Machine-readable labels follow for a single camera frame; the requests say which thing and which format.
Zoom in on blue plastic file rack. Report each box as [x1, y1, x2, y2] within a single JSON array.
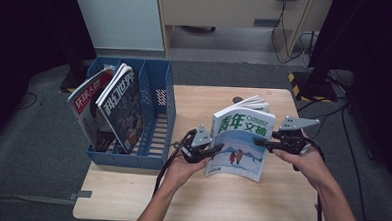
[[81, 56, 179, 172]]

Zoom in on dark blue orange cover magazine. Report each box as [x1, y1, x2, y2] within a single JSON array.
[[95, 64, 147, 156]]

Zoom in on short black floor cable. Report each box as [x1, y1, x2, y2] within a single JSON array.
[[17, 92, 39, 112]]

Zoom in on red planet cover magazine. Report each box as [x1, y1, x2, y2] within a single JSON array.
[[95, 61, 129, 107]]

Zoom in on left hand-held gripper black cable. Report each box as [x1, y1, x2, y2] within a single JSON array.
[[151, 126, 197, 198]]

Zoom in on person's right hand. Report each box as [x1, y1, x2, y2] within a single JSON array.
[[271, 144, 335, 194]]

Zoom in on portrait cover magazine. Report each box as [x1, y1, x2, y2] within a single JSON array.
[[64, 62, 124, 154]]

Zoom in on black stand with striped base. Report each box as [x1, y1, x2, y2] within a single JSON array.
[[286, 43, 341, 105]]

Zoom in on hanging black cables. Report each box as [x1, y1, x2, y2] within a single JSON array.
[[269, 0, 320, 67]]

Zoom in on grey tape strip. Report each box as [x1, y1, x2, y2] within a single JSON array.
[[69, 189, 93, 202]]

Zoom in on white cabinet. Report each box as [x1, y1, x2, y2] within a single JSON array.
[[68, 0, 168, 53]]

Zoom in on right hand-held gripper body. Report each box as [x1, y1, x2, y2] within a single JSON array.
[[270, 115, 322, 157]]

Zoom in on beige wooden desk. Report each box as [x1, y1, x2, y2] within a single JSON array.
[[152, 0, 335, 65]]

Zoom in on black stand base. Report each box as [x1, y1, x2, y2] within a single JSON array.
[[58, 56, 97, 95]]

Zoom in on black curtain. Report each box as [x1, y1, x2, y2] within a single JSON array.
[[0, 0, 100, 154], [302, 0, 392, 180]]

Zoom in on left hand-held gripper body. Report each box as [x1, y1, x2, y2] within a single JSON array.
[[178, 123, 216, 165]]

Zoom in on person's left hand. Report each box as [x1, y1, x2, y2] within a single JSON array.
[[162, 151, 210, 193]]

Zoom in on light blue snow scene magazine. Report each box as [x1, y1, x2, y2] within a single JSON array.
[[204, 92, 279, 184]]

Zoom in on right hand-held gripper black cable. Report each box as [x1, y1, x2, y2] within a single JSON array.
[[290, 137, 328, 221]]

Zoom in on hand-held gripper black cable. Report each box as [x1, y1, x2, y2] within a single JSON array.
[[151, 126, 197, 198], [290, 137, 328, 221]]

